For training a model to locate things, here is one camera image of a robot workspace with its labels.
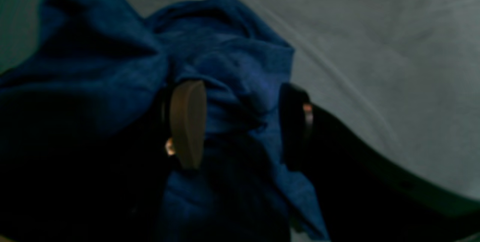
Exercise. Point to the teal table cloth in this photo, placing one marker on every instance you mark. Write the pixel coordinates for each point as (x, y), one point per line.
(403, 75)

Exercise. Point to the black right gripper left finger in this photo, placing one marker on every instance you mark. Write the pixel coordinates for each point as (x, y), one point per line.
(172, 138)

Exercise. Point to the blue t-shirt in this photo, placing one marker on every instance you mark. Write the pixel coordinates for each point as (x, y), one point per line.
(82, 146)

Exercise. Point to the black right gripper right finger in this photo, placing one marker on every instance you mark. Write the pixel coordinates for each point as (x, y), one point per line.
(363, 196)

